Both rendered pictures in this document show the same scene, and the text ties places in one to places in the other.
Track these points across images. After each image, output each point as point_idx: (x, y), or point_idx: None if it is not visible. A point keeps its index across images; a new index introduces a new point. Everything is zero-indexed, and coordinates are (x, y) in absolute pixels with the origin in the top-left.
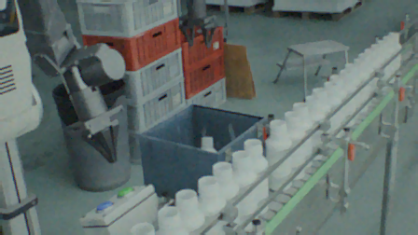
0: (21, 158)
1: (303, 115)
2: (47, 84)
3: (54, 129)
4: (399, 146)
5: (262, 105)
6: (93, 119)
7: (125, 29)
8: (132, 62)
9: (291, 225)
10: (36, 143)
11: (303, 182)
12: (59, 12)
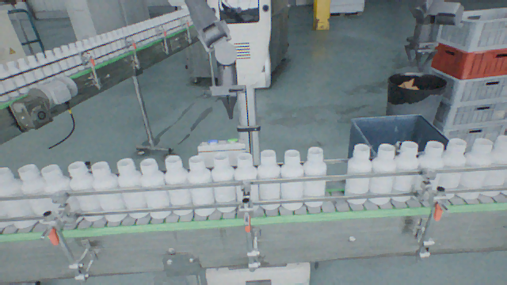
0: (368, 112)
1: (405, 154)
2: (427, 73)
3: None
4: None
5: None
6: (216, 86)
7: (467, 44)
8: (462, 72)
9: (340, 230)
10: (385, 107)
11: (376, 208)
12: (205, 9)
